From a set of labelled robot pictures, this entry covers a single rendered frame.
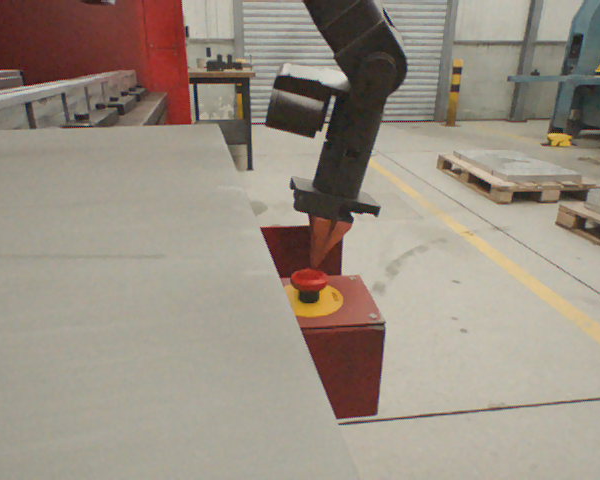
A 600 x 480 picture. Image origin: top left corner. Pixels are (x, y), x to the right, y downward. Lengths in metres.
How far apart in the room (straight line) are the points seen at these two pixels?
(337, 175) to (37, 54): 1.90
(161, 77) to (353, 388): 1.88
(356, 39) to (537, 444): 1.31
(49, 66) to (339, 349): 1.99
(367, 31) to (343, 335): 0.29
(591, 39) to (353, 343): 6.99
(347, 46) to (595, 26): 6.92
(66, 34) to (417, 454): 2.04
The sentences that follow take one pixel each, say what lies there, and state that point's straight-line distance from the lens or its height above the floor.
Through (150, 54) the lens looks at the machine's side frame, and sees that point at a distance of 2.20.
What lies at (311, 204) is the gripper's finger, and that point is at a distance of 0.50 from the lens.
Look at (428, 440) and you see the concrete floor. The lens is 1.46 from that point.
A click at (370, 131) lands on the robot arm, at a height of 0.94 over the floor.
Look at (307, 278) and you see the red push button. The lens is 0.45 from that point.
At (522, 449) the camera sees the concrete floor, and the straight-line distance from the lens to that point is 1.52.
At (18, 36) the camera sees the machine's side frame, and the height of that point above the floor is 1.10.
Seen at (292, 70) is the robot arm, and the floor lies 1.00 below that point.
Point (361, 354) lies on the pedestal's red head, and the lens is 0.46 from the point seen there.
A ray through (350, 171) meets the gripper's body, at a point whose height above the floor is 0.90.
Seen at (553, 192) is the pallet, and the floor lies 0.09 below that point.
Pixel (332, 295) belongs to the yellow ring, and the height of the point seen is 0.78.
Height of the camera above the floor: 1.02
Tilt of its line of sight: 22 degrees down
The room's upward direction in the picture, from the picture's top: straight up
